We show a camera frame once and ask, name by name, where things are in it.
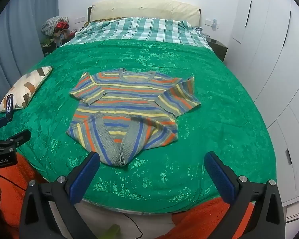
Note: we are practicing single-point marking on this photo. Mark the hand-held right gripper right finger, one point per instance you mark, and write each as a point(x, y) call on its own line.
point(218, 175)

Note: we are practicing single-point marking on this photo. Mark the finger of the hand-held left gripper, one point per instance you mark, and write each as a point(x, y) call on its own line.
point(1, 124)
point(12, 140)

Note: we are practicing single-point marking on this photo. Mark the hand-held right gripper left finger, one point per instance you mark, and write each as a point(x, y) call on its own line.
point(86, 176)

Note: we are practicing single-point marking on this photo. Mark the striped knit sweater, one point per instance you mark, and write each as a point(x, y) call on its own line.
point(129, 99)

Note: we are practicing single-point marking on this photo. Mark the pile of clothes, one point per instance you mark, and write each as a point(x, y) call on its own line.
point(58, 38)

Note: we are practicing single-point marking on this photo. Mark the black smartphone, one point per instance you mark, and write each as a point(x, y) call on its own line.
point(10, 104)

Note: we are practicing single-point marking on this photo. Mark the green floral blanket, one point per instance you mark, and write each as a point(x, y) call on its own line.
point(214, 129)

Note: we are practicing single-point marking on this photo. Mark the patchwork pillow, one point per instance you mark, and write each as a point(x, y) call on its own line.
point(30, 84)

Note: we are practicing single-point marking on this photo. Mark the orange shaggy rug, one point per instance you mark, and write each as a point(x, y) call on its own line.
point(201, 221)

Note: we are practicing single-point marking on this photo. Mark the small green object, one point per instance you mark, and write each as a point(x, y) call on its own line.
point(114, 230)

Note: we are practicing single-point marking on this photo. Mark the grey curtain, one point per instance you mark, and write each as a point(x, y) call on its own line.
point(20, 42)

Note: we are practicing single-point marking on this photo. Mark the grey knit hat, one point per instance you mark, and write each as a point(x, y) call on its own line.
point(53, 25)

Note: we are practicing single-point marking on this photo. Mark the dark nightstand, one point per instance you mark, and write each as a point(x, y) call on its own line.
point(218, 48)

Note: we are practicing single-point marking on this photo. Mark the white wardrobe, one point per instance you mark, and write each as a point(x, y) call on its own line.
point(276, 54)

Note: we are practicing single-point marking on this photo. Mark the green plaid bed sheet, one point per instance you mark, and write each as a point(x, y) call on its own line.
point(144, 29)

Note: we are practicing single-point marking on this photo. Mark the white wall socket with adapter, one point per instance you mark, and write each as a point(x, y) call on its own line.
point(211, 23)

